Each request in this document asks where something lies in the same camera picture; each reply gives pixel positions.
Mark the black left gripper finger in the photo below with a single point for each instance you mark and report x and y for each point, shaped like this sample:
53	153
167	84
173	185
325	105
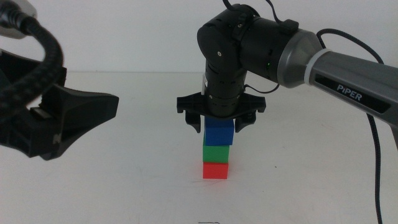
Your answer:
87	109

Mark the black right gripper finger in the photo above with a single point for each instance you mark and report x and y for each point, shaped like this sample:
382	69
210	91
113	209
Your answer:
244	123
193	121

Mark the blue cube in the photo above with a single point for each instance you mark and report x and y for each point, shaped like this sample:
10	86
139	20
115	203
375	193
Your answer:
219	133

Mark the green cube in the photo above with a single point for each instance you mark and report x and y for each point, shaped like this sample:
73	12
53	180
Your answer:
216	154

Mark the red cube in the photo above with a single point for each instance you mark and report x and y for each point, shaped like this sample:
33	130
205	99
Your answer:
215	171

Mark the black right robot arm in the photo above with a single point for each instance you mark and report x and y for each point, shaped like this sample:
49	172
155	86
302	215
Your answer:
342	74

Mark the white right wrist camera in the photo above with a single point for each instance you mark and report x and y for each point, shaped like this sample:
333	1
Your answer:
204	85

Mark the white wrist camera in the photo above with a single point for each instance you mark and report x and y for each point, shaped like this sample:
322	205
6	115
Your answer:
12	34
204	85

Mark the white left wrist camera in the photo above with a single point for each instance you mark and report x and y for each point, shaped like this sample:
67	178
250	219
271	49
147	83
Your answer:
12	34

